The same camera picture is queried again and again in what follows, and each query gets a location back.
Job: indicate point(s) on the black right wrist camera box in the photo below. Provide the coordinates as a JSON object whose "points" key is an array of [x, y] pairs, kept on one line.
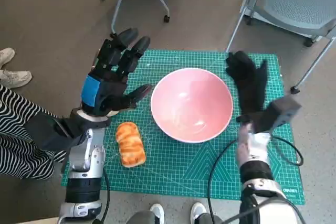
{"points": [[278, 113]]}

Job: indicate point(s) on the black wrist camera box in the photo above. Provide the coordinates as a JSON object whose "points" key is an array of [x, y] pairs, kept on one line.
{"points": [[278, 113], [57, 134]]}

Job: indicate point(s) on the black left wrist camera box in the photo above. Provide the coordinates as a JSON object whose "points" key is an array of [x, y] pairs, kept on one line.
{"points": [[57, 134]]}

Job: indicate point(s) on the black knitted gloved right hand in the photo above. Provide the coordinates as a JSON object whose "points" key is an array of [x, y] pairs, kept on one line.
{"points": [[249, 87]]}

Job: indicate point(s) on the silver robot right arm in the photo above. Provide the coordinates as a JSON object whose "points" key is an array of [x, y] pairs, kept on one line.
{"points": [[256, 155]]}

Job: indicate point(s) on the pink bowl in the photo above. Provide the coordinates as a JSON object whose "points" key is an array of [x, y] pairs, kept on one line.
{"points": [[191, 98]]}

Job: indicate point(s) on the white wheeled cart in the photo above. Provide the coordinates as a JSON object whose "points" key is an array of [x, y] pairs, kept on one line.
{"points": [[273, 20]]}

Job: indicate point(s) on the person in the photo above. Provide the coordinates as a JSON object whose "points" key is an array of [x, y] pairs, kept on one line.
{"points": [[15, 129]]}

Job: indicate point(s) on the robot right leg white foot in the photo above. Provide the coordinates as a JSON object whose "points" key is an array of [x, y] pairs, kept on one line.
{"points": [[197, 211]]}

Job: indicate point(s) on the orange braided toy bread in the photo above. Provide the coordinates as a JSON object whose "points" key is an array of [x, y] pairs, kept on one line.
{"points": [[130, 142]]}

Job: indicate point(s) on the green cutting mat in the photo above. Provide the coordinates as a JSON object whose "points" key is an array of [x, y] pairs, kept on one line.
{"points": [[183, 166]]}

